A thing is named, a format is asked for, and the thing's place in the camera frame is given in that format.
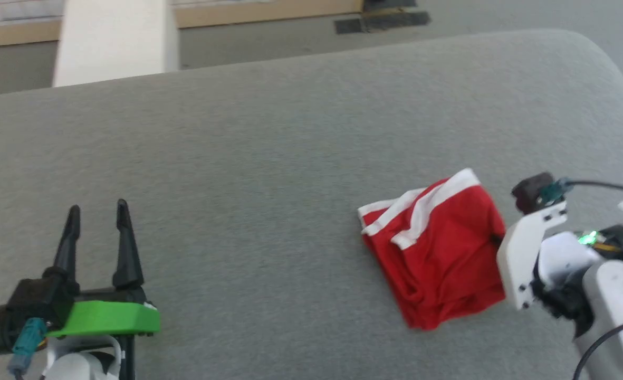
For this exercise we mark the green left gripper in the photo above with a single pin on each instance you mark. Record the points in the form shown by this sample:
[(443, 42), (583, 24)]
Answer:
[(105, 316)]

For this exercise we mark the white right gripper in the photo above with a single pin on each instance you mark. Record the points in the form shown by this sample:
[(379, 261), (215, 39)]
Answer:
[(527, 253)]

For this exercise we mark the red shorts with white trim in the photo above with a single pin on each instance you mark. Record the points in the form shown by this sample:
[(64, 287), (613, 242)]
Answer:
[(443, 253)]

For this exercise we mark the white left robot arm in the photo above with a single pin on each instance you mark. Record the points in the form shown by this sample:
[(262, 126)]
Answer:
[(79, 364)]

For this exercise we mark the grey fabric sofa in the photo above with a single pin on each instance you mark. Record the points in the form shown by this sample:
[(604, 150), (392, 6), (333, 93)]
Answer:
[(269, 200)]

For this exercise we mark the long black floor mat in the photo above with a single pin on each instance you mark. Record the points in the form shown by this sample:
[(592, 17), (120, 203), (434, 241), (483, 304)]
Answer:
[(382, 22)]

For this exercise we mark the black floor mat under stand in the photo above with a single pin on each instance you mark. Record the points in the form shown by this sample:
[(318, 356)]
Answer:
[(390, 4)]

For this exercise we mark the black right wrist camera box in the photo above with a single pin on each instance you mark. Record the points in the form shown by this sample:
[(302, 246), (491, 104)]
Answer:
[(533, 192)]

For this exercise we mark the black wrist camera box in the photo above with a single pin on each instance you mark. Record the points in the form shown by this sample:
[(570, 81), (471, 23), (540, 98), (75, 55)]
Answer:
[(533, 192), (39, 295)]

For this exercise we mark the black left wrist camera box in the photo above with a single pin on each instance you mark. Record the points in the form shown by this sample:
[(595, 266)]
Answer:
[(39, 295)]

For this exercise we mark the white box pedestal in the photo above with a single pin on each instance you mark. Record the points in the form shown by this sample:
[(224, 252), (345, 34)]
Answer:
[(113, 39)]

